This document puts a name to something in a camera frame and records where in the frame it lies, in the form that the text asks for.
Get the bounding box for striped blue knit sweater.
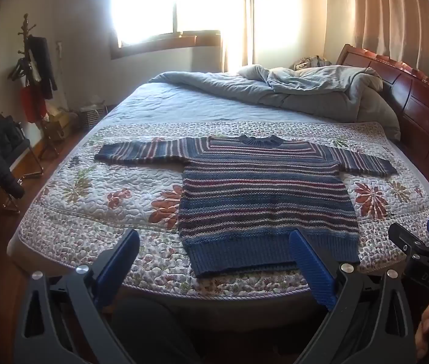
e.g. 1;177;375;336
96;136;396;278

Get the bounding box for person's right hand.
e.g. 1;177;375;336
414;305;429;362

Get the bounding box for floral quilted bedspread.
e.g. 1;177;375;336
7;122;429;301

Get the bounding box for red wooden headboard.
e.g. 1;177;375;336
337;44;429;181

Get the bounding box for grey rumpled duvet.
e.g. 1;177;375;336
151;64;401;141

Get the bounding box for wicker basket on floor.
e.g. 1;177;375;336
78;103;107;132

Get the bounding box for light blue bed sheet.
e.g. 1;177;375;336
102;80;356;130

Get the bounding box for red hanging bag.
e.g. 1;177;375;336
19;86;47;123

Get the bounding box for grey patterned pillow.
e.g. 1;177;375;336
290;55;332;71

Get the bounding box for wooden framed window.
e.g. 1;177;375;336
109;0;223;59

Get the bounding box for beige window curtain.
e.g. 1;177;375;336
220;0;255;72

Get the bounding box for beige pleated wall curtain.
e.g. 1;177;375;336
354;0;429;76

